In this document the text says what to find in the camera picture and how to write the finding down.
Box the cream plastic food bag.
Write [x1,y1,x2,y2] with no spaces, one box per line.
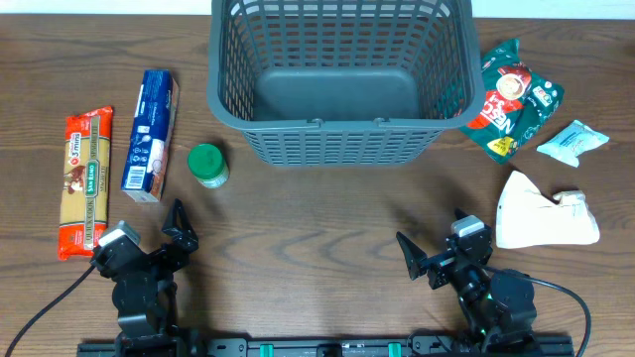
[495,171,600,249]

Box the green Nescafe coffee bag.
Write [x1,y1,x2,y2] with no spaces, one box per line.
[460,39,565,164]

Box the light blue tissue packet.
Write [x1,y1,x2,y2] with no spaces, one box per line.
[537,120,609,168]

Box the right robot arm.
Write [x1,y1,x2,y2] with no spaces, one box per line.
[396,209,540,356]

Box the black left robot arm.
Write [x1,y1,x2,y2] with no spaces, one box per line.
[90,199,207,356]

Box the blue tissue pack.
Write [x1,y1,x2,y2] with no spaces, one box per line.
[121,69,180,203]

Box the green lid jar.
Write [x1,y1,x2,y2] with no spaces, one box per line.
[188,144,229,188]

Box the San Remo spaghetti packet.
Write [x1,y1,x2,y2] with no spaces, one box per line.
[58,106,113,261]

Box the grey plastic basket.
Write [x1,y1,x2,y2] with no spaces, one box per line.
[206,0,485,167]

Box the black right cable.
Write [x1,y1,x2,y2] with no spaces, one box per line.
[483,266,592,357]

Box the black mounting rail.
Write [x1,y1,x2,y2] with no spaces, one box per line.
[76,335,575,357]

